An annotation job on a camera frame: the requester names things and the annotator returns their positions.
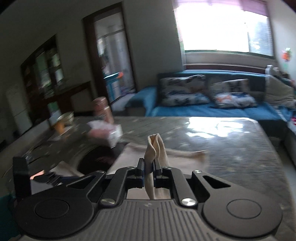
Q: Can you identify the blue sofa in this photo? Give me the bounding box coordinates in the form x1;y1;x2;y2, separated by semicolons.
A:
125;70;295;132

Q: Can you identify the left butterfly pillow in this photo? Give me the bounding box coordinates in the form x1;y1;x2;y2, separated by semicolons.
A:
159;74;210;106

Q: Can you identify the tissue box with tissues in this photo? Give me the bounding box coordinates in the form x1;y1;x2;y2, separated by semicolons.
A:
87;120;123;148

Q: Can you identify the white refrigerator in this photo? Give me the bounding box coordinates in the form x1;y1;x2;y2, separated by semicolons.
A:
6;85;32;135

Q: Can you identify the right butterfly pillow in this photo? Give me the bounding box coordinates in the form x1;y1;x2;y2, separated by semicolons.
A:
209;79;257;108

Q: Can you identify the cream white garment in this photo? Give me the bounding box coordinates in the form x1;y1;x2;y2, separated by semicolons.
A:
49;133;209;200

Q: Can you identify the dark wooden cabinet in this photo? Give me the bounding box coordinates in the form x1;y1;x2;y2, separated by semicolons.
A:
20;36;94;125

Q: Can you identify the orange bread piece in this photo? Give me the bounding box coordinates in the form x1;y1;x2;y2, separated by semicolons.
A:
54;121;65;135

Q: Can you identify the beige cushion on sofa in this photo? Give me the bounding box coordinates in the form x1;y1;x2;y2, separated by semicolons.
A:
264;75;295;109

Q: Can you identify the white ceramic bowl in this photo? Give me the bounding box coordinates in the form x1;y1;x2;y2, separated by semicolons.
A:
57;111;74;126

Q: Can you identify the black round induction cooktop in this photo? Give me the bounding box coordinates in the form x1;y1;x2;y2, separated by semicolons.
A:
77;143;127;175

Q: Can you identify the colourful pinwheel toy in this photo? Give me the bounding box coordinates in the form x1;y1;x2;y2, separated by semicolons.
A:
281;47;292;62

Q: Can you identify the white plush toy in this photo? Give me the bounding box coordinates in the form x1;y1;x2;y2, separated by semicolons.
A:
265;65;280;76

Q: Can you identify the butterfly pillow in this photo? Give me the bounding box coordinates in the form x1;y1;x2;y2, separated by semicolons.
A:
209;79;257;108
159;74;210;106

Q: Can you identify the window with frame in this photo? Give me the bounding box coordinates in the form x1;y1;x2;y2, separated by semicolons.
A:
174;0;274;57

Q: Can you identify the pink cartoon water bottle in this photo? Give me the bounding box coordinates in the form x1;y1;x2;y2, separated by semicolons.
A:
93;97;114;124

